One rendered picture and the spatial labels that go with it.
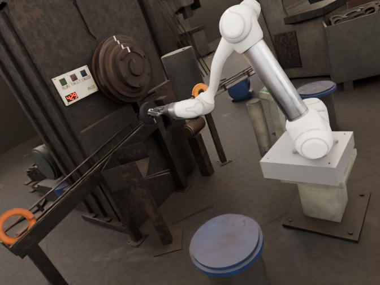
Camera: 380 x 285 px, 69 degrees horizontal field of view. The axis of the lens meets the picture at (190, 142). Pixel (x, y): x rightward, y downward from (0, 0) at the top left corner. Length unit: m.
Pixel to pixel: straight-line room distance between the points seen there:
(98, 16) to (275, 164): 1.57
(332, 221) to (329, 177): 0.39
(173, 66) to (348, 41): 2.60
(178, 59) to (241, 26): 3.59
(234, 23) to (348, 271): 1.24
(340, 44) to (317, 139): 2.24
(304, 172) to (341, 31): 2.14
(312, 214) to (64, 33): 1.90
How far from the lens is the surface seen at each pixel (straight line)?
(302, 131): 1.29
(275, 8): 4.28
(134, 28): 2.42
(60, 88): 1.92
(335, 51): 3.43
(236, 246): 1.19
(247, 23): 1.18
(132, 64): 1.98
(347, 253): 1.68
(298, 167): 1.50
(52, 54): 1.98
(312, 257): 1.67
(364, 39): 3.45
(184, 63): 4.73
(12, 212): 1.76
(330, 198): 1.69
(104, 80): 1.93
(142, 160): 1.75
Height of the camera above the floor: 1.27
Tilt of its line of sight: 23 degrees down
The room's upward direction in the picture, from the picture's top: 21 degrees counter-clockwise
